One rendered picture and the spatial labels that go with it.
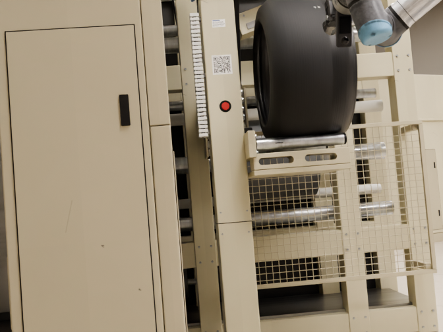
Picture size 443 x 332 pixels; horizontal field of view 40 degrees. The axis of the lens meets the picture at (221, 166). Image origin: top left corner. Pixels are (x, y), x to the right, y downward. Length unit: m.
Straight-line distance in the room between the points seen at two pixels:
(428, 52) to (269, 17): 8.42
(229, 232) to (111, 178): 0.91
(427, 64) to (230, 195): 8.49
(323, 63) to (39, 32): 1.04
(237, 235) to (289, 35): 0.75
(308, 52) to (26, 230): 1.17
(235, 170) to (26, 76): 1.02
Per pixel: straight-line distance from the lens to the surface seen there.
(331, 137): 2.27
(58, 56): 1.50
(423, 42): 10.64
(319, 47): 2.17
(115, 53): 1.48
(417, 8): 1.88
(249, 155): 2.17
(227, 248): 2.28
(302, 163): 2.21
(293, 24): 2.20
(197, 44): 2.35
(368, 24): 1.75
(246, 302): 2.31
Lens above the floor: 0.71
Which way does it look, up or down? 3 degrees up
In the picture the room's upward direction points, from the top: 5 degrees counter-clockwise
